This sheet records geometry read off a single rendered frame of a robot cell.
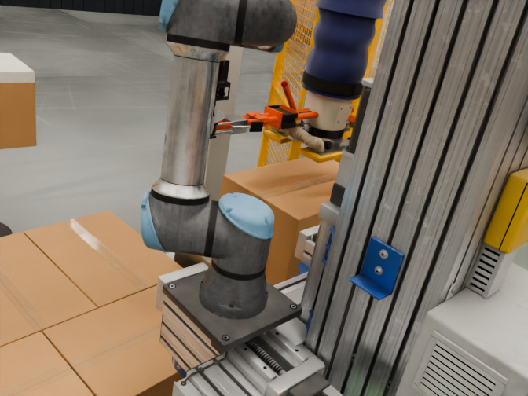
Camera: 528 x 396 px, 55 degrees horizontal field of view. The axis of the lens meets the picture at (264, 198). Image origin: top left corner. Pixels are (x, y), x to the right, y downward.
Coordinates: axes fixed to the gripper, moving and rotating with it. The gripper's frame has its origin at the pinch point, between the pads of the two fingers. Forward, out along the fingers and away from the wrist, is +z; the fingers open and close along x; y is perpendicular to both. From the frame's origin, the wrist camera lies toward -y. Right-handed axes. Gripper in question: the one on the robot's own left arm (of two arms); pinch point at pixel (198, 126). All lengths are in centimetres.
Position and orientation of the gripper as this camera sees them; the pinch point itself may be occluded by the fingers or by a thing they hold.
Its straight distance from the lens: 151.9
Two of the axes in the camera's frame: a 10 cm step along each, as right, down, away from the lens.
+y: 7.2, -1.9, 6.6
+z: -1.6, 8.9, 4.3
